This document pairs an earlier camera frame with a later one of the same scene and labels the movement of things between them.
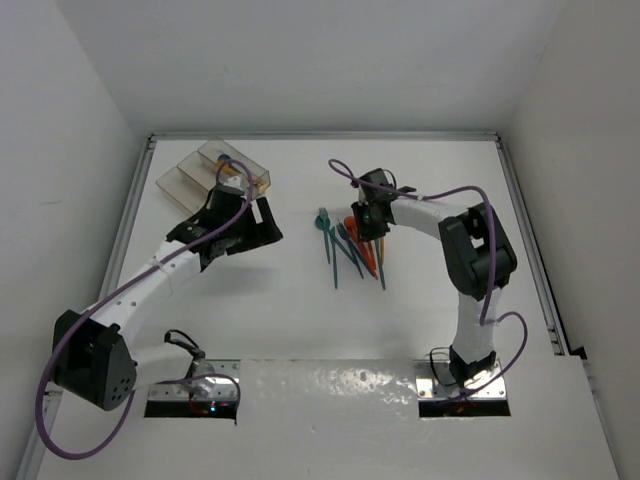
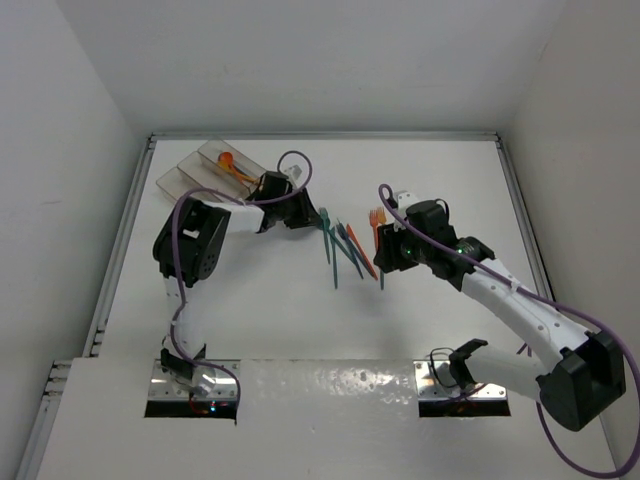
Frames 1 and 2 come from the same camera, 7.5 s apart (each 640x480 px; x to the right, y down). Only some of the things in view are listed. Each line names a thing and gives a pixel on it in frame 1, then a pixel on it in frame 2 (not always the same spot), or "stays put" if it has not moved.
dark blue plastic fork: [343, 236] stays put
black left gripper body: [246, 233] -> [294, 213]
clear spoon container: [229, 161] stays put
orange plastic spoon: [364, 247] -> [226, 158]
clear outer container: [183, 190] stays put
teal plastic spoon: [324, 217] stays put
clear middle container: [201, 169] stays put
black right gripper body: [369, 227] -> [400, 249]
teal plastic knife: [334, 254] stays put
